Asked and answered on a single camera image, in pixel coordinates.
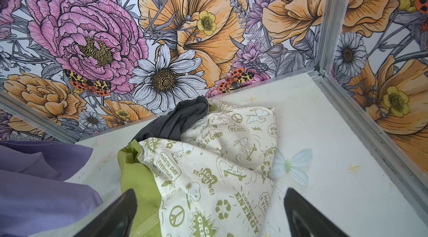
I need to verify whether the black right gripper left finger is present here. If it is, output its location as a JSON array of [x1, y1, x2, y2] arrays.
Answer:
[[74, 189, 137, 237]]

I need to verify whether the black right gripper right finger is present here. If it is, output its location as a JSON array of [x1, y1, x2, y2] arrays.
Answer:
[[284, 188, 348, 237]]

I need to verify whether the purple cloth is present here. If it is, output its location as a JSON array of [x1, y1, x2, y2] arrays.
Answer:
[[1, 141, 103, 237]]

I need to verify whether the green white printed cloth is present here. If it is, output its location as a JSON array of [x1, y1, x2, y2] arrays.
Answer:
[[118, 101, 277, 237]]

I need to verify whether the dark grey cloth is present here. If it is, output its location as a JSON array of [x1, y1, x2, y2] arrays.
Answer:
[[133, 96, 209, 142]]

